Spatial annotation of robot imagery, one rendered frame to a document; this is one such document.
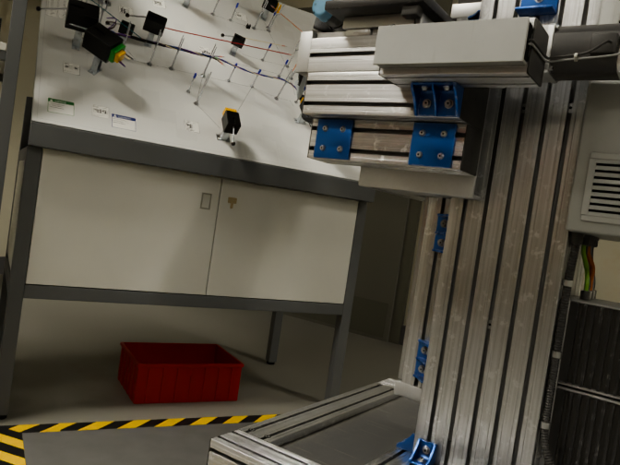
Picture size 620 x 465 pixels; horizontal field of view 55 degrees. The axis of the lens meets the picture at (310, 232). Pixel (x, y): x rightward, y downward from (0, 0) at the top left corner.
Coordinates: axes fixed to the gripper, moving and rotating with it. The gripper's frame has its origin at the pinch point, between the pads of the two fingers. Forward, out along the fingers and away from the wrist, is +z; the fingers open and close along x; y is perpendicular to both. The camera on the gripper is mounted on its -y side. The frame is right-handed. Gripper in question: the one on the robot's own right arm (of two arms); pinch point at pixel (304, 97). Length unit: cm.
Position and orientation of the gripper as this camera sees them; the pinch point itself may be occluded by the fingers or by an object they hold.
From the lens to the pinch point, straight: 226.3
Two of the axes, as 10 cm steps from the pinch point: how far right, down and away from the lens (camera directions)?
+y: -4.2, -5.1, 7.5
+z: -3.1, 8.6, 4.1
